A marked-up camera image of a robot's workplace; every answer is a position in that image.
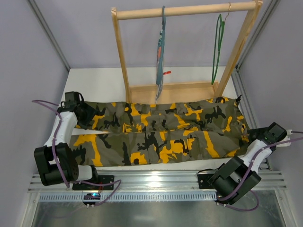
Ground camouflage yellow green trousers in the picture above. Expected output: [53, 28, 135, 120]
[70, 97, 251, 167]

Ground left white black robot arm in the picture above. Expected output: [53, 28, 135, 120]
[32, 91, 98, 188]

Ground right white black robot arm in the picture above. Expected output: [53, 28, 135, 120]
[197, 122, 288, 206]

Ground blue plastic hanger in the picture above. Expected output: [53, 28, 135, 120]
[156, 6, 166, 86]

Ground patterned folded garment on hanger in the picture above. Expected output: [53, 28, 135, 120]
[155, 27, 165, 103]

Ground wooden clothes rack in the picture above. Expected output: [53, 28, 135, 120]
[111, 0, 263, 104]

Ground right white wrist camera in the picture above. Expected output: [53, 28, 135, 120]
[277, 130, 293, 147]

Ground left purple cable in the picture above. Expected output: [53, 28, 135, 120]
[32, 99, 122, 209]

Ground purple cable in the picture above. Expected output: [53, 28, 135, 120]
[216, 130, 303, 211]
[32, 99, 122, 209]

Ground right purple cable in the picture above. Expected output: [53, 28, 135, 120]
[216, 130, 303, 211]

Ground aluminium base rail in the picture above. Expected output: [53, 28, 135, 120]
[28, 169, 287, 192]

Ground slotted grey cable duct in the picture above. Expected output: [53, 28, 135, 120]
[38, 191, 217, 202]

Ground green wire hanger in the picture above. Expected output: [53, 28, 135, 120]
[211, 3, 231, 85]

